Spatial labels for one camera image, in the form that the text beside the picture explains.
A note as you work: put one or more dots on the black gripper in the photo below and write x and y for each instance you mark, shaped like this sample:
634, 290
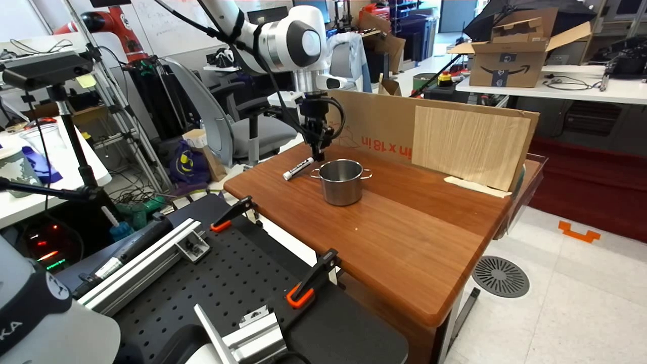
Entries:
319, 119

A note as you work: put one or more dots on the black white marker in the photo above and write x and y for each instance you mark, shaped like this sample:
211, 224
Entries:
297, 169

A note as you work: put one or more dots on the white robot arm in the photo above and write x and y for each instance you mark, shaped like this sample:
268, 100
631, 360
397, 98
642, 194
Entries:
289, 41

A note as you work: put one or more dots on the stainless steel pot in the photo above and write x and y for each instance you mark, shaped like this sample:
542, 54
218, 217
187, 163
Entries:
342, 183

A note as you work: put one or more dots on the black office chair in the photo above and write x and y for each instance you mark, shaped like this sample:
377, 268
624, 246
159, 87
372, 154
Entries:
265, 132

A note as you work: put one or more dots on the orange black bar clamp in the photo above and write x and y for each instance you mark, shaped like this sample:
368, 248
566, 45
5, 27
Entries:
312, 280
233, 214

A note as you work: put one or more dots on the blue bag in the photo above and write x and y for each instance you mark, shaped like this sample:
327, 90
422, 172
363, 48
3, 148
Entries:
185, 164

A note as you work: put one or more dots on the yellow red emergency stop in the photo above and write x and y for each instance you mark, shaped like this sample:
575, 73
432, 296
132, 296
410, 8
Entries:
445, 77

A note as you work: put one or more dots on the light plywood board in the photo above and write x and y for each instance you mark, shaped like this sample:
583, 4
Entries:
468, 143

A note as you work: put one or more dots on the white foam strip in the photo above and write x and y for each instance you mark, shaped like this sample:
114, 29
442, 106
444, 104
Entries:
475, 187

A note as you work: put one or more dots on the black perforated breadboard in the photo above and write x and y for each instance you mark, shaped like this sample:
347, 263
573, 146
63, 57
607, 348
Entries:
229, 290

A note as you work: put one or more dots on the open printed cardboard box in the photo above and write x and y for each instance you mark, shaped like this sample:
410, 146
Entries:
517, 57

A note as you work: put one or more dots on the round floor drain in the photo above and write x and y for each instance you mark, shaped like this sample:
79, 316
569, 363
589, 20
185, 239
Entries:
500, 278

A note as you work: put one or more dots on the white work table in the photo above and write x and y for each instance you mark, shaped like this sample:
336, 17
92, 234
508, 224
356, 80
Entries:
573, 87

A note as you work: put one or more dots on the metal rail bracket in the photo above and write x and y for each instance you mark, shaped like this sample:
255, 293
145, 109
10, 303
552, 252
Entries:
193, 248

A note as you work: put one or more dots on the aluminium extrusion rail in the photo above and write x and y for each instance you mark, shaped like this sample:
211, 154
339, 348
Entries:
138, 265
235, 336

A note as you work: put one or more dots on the black camera tripod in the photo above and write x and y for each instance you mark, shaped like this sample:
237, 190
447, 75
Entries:
68, 133

